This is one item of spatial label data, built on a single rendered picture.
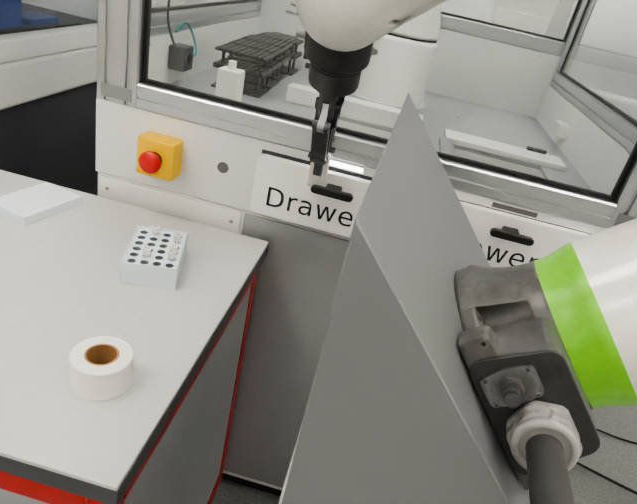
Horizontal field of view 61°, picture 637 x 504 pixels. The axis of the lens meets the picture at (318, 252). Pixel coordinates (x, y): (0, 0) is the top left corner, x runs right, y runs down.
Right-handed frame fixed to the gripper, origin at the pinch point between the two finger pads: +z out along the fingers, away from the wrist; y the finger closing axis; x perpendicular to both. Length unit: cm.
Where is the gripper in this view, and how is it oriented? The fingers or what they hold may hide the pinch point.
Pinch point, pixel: (318, 170)
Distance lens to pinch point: 93.6
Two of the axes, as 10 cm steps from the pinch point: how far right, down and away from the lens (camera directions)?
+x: 9.6, 2.6, -0.7
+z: -1.3, 6.6, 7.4
